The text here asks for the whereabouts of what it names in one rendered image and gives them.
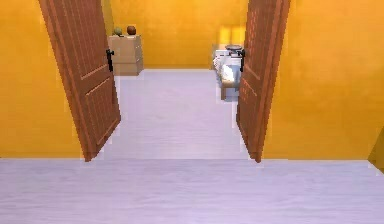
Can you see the brown wooden room door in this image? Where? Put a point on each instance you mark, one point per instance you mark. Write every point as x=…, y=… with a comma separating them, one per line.
x=260, y=83
x=83, y=66

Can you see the dark round dish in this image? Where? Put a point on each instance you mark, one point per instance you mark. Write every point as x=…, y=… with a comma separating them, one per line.
x=233, y=47

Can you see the tan chest of drawers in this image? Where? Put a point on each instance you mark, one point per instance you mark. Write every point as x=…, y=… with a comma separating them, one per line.
x=127, y=53

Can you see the brown ball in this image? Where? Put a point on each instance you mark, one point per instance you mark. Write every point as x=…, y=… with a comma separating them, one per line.
x=131, y=30

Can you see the green round object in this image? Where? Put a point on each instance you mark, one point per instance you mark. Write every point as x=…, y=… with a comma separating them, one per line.
x=117, y=31

